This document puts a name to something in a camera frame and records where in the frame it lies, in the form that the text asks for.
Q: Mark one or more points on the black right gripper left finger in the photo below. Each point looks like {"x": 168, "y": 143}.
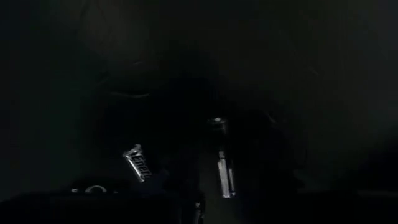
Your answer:
{"x": 180, "y": 174}

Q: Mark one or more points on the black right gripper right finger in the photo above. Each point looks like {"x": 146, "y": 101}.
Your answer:
{"x": 264, "y": 155}

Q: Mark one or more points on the silver Energizer battery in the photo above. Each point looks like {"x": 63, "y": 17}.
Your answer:
{"x": 136, "y": 163}

